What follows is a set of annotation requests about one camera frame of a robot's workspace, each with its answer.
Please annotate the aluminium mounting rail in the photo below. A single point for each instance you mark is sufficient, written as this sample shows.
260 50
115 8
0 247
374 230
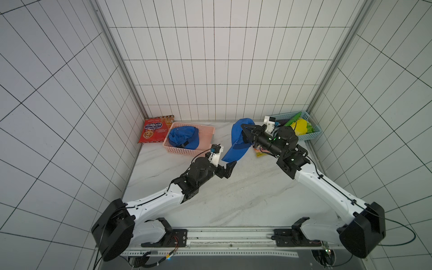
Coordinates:
209 241

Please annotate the orange Fox's candy bag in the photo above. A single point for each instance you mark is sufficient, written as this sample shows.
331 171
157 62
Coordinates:
260 153

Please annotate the blue baseball cap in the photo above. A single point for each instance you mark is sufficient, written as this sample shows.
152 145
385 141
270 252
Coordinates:
239 144

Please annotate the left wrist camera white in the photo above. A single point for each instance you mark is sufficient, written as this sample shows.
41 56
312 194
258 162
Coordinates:
214 154

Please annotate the green toy cucumber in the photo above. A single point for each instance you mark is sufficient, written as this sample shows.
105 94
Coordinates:
293 119

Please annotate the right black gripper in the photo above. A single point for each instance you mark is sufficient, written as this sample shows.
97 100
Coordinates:
255 135

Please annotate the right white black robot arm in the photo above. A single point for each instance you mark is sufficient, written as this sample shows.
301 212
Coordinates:
360 226

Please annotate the yellow toy cabbage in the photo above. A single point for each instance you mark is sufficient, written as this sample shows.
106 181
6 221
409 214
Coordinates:
302 127

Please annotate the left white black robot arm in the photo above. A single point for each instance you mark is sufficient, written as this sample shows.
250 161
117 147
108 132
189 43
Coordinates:
142 221

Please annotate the light blue plastic basket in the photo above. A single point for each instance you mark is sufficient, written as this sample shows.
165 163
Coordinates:
304 115

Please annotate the red cookie snack bag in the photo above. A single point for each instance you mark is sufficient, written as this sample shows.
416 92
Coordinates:
156 129

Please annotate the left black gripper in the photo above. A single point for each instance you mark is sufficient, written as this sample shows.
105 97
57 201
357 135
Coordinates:
227 171

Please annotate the pink plastic basket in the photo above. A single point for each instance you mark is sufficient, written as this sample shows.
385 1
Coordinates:
205 139

